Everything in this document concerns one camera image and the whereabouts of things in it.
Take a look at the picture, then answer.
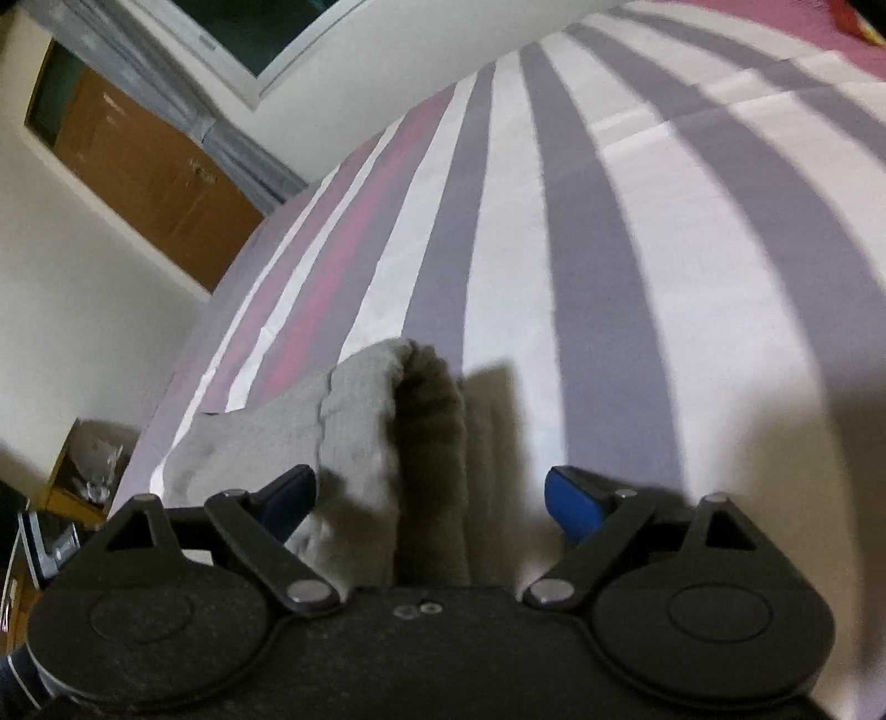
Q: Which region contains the open cardboard box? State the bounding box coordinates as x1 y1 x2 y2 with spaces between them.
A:
44 418 143 522

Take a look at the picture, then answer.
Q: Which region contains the red colourful printed pillow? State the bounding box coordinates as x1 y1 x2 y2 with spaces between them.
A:
831 0 886 51

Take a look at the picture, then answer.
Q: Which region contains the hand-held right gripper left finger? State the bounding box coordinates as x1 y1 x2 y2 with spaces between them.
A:
102 464 343 614

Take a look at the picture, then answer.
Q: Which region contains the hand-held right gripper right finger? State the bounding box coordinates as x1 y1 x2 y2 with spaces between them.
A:
521 465 760 614

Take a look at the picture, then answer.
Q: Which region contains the grey curtain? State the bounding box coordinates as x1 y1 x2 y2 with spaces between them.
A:
20 0 310 217

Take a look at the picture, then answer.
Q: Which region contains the striped pink purple bedspread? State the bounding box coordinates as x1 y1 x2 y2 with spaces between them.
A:
107 0 886 720

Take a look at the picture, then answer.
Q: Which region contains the brown wooden door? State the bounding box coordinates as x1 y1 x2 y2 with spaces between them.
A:
26 40 268 293

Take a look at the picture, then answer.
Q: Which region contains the grey towel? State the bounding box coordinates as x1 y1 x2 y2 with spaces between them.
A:
166 338 519 591

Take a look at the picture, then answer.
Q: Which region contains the grey white device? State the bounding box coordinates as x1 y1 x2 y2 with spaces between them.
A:
17 508 106 581

